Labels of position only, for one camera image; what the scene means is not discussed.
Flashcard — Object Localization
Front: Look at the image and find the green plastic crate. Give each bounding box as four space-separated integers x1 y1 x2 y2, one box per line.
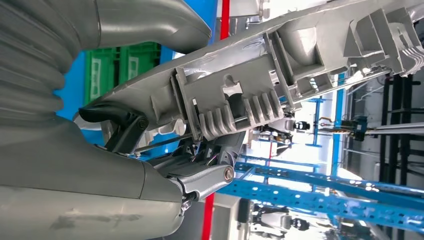
83 47 120 108
118 41 162 86

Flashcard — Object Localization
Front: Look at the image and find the background humanoid robot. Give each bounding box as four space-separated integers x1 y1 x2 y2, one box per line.
236 198 312 240
256 114 312 157

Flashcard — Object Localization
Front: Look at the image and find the blue background rack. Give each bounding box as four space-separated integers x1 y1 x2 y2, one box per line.
304 71 348 177

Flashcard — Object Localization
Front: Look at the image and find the black metal frame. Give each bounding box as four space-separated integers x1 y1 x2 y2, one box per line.
378 74 416 240

